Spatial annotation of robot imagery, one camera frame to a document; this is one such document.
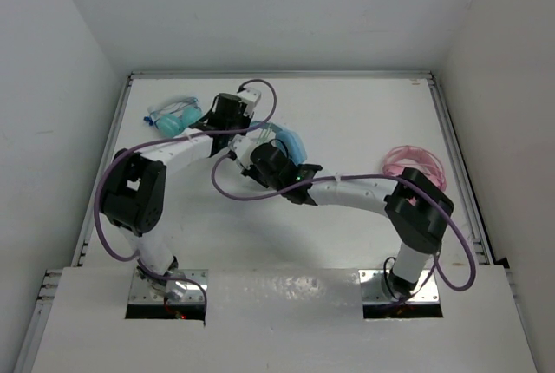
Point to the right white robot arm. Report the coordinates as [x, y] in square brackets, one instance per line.
[419, 225]

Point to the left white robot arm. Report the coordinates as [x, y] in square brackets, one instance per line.
[131, 192]

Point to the pink headphones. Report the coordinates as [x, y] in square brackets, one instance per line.
[401, 157]

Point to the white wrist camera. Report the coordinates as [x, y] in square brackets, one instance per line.
[242, 148]
[250, 97]

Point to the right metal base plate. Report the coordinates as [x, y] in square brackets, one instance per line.
[375, 292]

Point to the metal base plate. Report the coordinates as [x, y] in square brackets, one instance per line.
[375, 292]
[188, 288]

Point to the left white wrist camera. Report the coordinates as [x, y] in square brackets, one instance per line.
[250, 97]

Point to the white front cover board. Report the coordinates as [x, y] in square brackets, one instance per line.
[280, 321]

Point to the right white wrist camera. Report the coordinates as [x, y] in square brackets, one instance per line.
[242, 148]

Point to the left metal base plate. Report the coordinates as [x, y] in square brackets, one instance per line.
[188, 288]

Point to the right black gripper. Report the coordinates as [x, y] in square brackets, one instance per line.
[253, 172]

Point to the teal headphones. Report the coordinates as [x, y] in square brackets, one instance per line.
[172, 116]

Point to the light blue headphones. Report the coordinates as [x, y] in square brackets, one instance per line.
[286, 140]

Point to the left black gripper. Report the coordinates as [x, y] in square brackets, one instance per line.
[245, 120]

